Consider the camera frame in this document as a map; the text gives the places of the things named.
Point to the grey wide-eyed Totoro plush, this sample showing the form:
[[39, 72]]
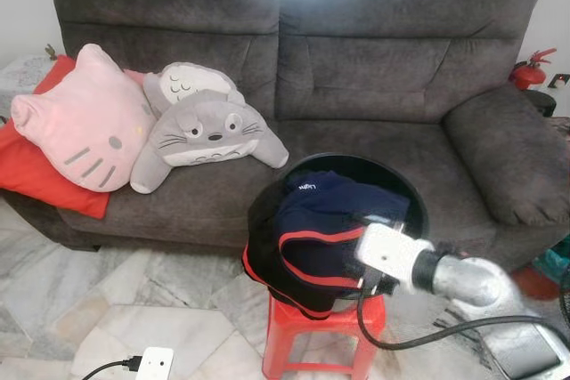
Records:
[[205, 131]]

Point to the black round basket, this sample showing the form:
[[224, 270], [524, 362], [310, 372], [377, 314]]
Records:
[[356, 171]]

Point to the navy red-striped garment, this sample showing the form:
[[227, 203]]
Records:
[[321, 211]]

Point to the grey sleeping Totoro plush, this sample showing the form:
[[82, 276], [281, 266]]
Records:
[[183, 82]]

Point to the dark brown sofa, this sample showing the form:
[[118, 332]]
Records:
[[392, 68]]

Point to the pink cat pillow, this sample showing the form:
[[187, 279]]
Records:
[[80, 122]]

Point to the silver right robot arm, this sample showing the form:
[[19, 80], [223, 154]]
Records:
[[472, 282]]

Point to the black floor fan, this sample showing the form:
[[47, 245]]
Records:
[[565, 291]]

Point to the red fire extinguisher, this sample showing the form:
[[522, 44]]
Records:
[[527, 73]]

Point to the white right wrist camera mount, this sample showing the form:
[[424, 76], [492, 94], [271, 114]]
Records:
[[387, 251]]

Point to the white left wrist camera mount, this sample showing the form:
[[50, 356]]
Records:
[[154, 364]]

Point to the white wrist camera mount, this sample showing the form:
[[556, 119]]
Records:
[[154, 364], [387, 251]]

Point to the red plastic basin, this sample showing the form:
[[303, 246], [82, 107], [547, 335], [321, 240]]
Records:
[[534, 284]]

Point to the red cushion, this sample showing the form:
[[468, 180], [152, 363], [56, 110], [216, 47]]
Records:
[[36, 180]]

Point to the teal bag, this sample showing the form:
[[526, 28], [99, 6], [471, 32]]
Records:
[[554, 260]]

